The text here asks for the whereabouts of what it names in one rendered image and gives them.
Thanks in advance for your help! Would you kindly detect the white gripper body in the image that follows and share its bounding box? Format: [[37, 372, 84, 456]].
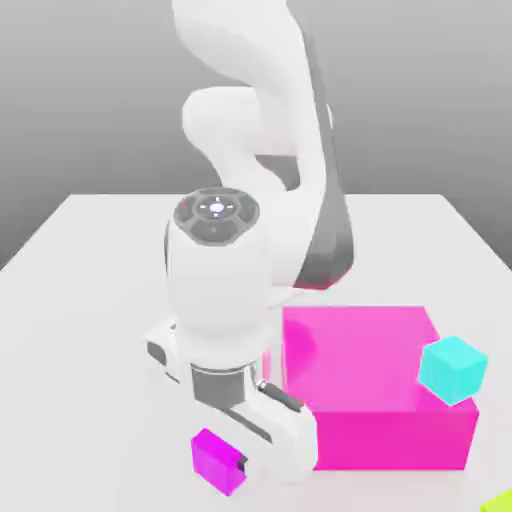
[[215, 393, 320, 484]]

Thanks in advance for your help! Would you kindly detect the small purple cube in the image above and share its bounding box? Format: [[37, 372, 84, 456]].
[[190, 427, 248, 498]]

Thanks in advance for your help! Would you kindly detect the small cyan cube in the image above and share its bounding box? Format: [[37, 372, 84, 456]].
[[416, 335, 490, 408]]

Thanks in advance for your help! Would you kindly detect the small yellow-green cube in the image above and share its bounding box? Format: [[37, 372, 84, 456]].
[[479, 488, 512, 512]]

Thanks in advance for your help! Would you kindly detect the large pink box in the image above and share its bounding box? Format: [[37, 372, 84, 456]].
[[261, 305, 480, 472]]

